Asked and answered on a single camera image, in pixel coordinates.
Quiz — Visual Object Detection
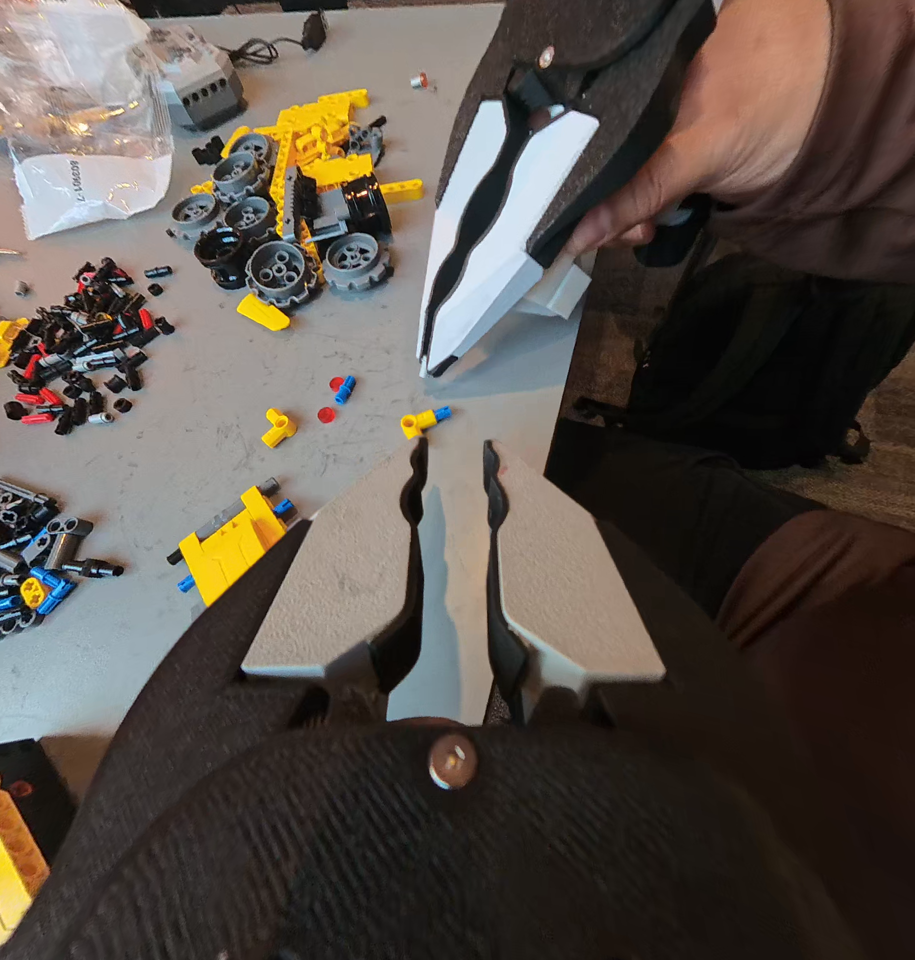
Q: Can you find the yellow beam chassis assembly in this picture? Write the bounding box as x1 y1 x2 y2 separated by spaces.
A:
189 87 427 286

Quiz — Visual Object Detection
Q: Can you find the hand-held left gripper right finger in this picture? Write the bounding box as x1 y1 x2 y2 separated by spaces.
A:
482 440 667 725

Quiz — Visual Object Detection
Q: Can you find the grey round gear piece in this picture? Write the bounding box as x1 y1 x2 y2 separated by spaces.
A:
348 116 389 164

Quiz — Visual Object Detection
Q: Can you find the black and yellow brick assembly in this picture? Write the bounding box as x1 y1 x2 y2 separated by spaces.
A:
0 738 78 948

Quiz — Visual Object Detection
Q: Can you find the grey battery box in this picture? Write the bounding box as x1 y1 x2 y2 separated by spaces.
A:
156 24 249 134

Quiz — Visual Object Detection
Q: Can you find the yellow and grey brick assembly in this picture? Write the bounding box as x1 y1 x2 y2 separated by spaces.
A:
166 477 298 609

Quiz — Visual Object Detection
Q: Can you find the pile of black red pieces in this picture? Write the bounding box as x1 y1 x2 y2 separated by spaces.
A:
2 258 176 438

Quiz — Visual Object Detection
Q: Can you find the empty clear plastic bag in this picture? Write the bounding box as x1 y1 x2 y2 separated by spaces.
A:
0 0 176 243

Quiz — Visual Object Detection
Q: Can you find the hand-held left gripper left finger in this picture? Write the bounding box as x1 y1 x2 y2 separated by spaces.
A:
240 436 430 695

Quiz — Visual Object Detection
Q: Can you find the yellow curved panel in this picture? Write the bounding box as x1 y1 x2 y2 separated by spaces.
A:
235 293 292 333

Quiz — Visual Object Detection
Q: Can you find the person's right forearm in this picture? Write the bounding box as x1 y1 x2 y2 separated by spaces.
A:
714 0 915 288

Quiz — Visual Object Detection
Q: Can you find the black wheel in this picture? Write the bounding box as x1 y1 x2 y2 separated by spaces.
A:
341 174 393 240
193 227 250 290

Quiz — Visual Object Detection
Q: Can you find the pile of blue grey pieces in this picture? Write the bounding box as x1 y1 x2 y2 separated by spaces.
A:
0 474 126 648

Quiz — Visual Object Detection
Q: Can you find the black bag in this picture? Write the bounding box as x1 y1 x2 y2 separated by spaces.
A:
576 253 915 471

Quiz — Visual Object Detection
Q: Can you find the grey desk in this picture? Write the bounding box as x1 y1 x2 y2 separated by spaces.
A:
0 0 597 751

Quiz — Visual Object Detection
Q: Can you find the person's right hand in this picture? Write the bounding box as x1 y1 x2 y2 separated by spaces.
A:
566 0 837 258

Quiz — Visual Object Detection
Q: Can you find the black cable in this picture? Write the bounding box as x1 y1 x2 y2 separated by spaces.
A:
227 9 333 70

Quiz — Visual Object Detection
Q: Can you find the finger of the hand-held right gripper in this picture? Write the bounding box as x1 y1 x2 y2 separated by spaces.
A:
427 107 603 378
417 96 509 378

